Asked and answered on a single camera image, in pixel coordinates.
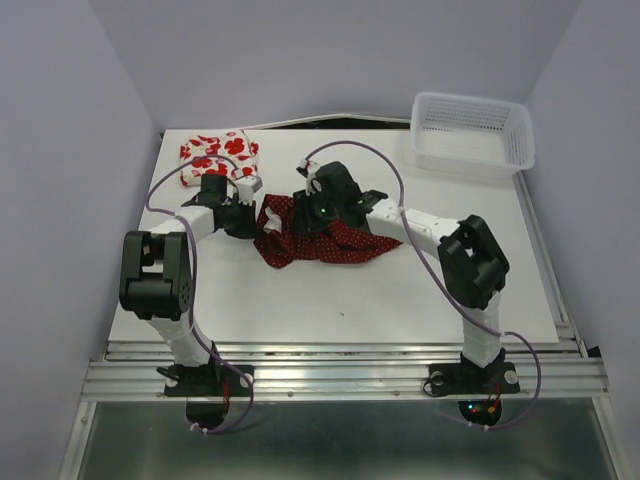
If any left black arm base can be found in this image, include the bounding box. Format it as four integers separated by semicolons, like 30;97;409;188
156;359;255;435

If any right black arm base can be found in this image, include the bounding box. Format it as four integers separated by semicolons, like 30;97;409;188
422;362;521;430

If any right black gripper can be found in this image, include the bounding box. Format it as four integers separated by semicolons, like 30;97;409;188
286;185;342;235

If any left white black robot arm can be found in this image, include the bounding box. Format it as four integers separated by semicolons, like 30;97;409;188
119;174;262;398

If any white plastic basket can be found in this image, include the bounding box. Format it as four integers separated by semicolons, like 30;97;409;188
410;92;536;178

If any white red poppy skirt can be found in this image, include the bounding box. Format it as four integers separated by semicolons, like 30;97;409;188
178;130;259;187

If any purple cable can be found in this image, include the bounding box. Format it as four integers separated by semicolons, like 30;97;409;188
299;140;542;434
144;155;256;435

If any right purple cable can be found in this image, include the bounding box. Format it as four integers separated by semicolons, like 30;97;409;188
299;140;542;434

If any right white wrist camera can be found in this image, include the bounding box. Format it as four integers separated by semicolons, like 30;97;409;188
296;159;323;196

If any aluminium rail frame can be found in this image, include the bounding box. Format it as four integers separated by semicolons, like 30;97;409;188
61;177;627;479

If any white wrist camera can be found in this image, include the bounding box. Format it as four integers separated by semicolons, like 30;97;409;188
233;175;263;205
296;159;323;196

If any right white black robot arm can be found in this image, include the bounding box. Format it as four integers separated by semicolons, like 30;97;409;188
294;160;510;396

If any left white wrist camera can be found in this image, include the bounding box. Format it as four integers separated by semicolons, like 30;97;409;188
233;175;263;205

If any white table board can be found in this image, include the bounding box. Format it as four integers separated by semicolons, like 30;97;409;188
107;117;561;346

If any dark red dotted skirt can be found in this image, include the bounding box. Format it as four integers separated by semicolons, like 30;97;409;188
254;194;401;269

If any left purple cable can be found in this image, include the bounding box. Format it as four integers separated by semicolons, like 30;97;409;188
144;155;256;435

